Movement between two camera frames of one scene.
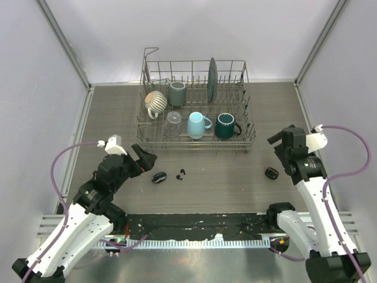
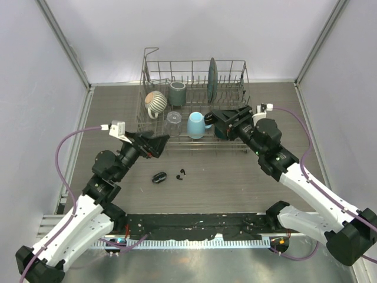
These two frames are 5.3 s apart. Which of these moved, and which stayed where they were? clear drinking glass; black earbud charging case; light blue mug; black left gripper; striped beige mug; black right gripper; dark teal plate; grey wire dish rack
Moved: black left gripper; black right gripper
Stayed: clear drinking glass; grey wire dish rack; black earbud charging case; dark teal plate; striped beige mug; light blue mug
